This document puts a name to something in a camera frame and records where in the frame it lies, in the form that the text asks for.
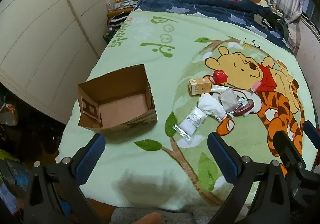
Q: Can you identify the dark clothes pile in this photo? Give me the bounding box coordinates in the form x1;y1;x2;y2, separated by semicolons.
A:
260;9;290;37

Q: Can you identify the person's leg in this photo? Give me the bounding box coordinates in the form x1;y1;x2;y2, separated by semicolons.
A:
132;212;163;224

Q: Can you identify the small brown carton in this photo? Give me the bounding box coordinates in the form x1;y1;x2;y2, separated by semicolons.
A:
188;77;213;96

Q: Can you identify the translucent grey plastic case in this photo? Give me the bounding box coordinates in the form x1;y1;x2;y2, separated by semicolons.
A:
219;89;238;108

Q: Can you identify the cream sliding wardrobe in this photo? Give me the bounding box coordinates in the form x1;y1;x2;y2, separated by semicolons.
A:
0;0;115;124

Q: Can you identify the dark red stapler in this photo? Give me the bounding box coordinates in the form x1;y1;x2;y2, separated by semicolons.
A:
234;103;255;117

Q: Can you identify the small red box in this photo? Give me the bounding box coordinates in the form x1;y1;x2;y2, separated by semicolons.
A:
212;70;228;85

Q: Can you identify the brown cardboard box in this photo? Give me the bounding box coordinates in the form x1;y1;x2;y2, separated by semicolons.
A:
77;64;158;135

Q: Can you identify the wooden nightstand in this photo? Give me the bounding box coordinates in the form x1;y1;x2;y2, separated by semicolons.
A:
107;6;135;18

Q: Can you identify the white tube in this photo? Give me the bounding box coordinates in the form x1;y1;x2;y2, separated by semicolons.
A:
211;84;230;93

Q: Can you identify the navy patterned duvet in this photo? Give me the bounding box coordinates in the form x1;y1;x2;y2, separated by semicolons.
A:
132;0;293;52

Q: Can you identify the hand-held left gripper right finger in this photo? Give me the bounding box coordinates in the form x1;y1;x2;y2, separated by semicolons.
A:
207;132;295;224

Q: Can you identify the white sock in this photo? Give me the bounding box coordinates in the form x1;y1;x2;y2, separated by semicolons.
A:
198;94;227;122

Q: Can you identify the green printed blanket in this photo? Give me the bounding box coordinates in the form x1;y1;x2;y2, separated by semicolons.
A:
56;10;315;214

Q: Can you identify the blue plastic basket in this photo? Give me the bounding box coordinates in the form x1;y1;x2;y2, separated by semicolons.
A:
0;159;29;189

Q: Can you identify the white cotton pad packet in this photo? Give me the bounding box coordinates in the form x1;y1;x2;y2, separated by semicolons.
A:
179;106;208;137

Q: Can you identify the patterned curtain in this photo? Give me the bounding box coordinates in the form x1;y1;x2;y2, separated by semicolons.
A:
277;0;310;23

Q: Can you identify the pink hair roller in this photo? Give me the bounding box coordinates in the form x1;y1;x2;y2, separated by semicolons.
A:
246;82;262;95

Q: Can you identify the small clear plastic packet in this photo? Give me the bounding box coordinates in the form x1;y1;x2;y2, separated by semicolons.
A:
172;124;193;141

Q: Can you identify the orange white bag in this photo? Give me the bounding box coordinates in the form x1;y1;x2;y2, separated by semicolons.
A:
0;104;18;125

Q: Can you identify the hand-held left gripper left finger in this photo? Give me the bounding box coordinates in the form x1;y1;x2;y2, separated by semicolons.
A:
24;133;107;224

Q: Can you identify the black white knit cloth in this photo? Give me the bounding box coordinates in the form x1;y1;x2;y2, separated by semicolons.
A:
107;13;129;31

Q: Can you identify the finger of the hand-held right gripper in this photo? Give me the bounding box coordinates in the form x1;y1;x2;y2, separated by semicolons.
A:
272;131;308;174
304;120;320;149

